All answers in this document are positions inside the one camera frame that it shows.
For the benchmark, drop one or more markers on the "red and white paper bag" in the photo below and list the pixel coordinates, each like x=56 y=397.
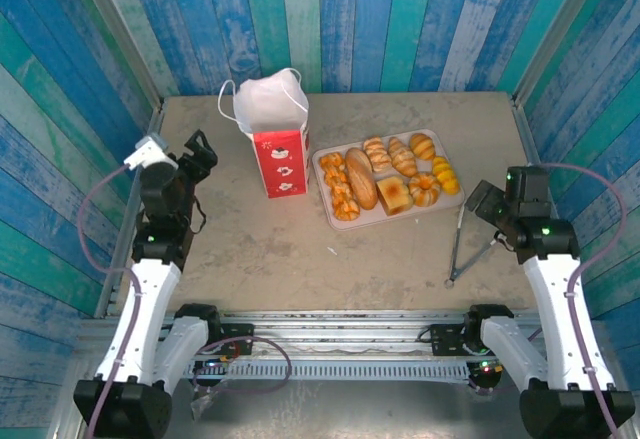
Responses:
x=280 y=169

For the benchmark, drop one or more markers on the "metal tongs with white tips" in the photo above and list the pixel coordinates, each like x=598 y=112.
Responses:
x=453 y=273

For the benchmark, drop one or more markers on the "yellow ridged fake bun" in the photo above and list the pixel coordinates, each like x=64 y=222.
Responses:
x=446 y=176

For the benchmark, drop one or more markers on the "long fake baguette loaf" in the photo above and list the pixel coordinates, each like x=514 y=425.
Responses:
x=361 y=179

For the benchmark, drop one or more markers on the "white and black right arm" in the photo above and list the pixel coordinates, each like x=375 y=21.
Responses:
x=560 y=309

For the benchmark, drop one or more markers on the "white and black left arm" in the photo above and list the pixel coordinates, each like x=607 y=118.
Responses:
x=145 y=309

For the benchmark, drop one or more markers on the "orange braided fake bread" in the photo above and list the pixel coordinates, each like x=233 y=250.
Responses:
x=340 y=189

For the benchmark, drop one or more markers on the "round striped fake bun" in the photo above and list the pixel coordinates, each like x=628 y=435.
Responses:
x=422 y=146

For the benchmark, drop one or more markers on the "square fake toast cube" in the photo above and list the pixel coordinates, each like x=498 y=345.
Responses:
x=395 y=196

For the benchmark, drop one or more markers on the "brown ridged fake roll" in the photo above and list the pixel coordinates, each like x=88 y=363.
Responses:
x=402 y=156

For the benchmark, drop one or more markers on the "pale ridged fake roll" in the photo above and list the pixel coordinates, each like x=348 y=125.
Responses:
x=377 y=154

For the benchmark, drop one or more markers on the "small circuit board with leds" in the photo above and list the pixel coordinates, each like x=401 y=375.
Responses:
x=220 y=361
x=487 y=368

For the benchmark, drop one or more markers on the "white plastic tray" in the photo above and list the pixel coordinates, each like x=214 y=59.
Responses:
x=369 y=215

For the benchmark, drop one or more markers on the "grey metal base sheet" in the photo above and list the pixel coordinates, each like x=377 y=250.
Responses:
x=375 y=409

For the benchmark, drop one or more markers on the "aluminium corner post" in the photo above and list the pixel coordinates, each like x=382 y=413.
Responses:
x=555 y=34
x=120 y=34

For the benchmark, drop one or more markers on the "aluminium front mounting rail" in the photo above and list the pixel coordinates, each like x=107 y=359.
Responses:
x=340 y=331

